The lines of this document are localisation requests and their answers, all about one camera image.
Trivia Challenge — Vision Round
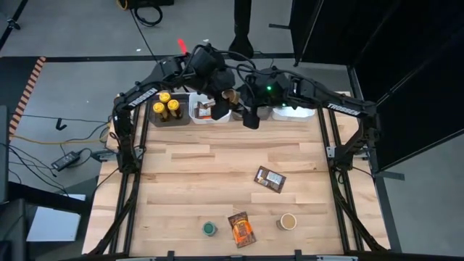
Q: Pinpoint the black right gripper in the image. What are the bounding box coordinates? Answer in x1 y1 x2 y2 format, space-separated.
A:
241 67 291 131

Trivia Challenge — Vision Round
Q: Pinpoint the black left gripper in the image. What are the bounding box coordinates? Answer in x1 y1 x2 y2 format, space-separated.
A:
197 61 236 122

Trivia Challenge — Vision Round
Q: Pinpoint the orange brown taco seasoning packet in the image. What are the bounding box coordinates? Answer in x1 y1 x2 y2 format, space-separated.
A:
227 211 257 249
195 99 217 119
253 165 287 194

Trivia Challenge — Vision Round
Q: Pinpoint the tan cup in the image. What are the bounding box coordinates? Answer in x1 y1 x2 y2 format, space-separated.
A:
221 88 241 107

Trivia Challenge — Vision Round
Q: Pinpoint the grey translucent plastic bin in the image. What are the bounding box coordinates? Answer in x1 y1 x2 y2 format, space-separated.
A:
231 104 273 122
147 93 192 128

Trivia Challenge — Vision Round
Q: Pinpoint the black stand pole base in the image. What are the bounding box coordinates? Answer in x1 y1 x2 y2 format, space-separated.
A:
227 0 255 62

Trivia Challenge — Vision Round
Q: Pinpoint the black curtain partition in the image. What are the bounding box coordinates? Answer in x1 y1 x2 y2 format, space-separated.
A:
289 0 355 66
347 0 464 173

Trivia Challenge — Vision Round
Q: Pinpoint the green-lid oregano spice jar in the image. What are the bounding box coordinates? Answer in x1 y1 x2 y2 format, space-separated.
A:
202 220 219 238

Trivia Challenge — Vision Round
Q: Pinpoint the grey curtain stand foot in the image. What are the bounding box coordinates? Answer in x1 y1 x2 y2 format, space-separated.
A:
373 170 406 182

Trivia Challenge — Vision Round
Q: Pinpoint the black power adapter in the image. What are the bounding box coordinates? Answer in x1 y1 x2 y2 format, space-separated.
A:
50 151 81 172

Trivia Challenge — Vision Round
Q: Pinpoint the orange black hazard tape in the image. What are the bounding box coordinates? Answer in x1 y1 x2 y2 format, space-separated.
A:
9 56 47 141

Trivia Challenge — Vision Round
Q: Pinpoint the white flat panel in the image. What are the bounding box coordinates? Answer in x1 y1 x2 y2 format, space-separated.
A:
25 194 87 243

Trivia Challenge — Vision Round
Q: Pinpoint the white plastic handled bin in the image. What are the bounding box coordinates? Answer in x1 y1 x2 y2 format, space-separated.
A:
270 104 316 123
188 92 233 125

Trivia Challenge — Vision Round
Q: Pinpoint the black coiled floor cable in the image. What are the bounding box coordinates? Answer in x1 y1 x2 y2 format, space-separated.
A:
132 5 164 28

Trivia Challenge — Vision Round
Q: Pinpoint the black aluminium table frame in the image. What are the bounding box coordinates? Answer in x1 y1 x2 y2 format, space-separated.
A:
81 92 403 261

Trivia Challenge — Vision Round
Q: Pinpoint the black workstation frame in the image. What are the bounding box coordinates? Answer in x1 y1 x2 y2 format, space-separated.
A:
0 104 95 261

